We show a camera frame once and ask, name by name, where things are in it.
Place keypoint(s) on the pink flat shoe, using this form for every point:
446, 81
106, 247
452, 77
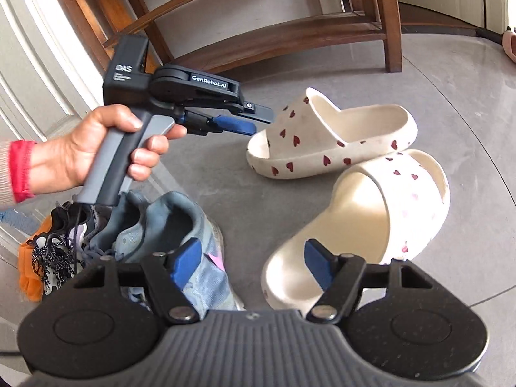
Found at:
510, 44

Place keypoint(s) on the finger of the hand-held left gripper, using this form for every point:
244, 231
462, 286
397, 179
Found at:
238, 125

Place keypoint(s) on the person's left hand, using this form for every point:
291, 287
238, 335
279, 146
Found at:
80, 149

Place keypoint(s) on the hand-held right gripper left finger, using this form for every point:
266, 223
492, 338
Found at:
185, 262

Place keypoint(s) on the brown wooden shoe rack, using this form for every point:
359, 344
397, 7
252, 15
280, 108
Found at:
250, 12

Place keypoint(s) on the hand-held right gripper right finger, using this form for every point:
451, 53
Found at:
318, 264

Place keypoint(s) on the white heart print slipper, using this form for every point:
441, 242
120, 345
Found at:
354, 201
322, 149

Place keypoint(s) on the white panelled door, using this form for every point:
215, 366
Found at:
36, 48

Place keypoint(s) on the light blue sneaker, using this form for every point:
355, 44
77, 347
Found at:
129, 213
189, 229

